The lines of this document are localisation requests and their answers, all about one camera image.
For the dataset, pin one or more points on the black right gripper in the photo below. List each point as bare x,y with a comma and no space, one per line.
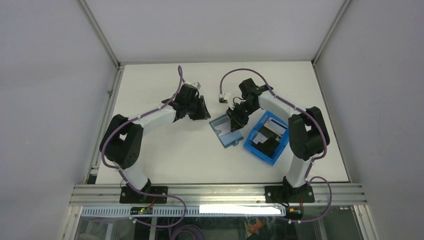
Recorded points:
236,121

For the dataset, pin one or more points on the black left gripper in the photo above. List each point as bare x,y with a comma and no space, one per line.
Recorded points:
202,113

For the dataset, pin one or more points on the teal leather card holder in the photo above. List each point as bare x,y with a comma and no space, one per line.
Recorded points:
221,126

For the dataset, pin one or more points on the blue plastic bin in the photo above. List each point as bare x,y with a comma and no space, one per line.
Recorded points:
268,139

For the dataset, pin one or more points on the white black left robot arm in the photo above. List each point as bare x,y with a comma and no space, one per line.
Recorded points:
121,144

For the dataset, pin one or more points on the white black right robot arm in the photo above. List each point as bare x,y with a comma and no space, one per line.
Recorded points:
307,132

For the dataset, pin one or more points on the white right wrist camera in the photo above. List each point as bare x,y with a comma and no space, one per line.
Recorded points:
224,98

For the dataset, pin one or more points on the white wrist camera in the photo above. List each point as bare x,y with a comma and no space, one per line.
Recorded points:
224,98
196,85

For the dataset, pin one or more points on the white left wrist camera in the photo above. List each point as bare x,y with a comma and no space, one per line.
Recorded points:
196,85

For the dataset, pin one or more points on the white slotted cable duct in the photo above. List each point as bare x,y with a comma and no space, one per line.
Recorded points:
178,211

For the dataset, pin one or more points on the aluminium front mounting rail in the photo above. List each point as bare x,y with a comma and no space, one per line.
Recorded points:
343,194

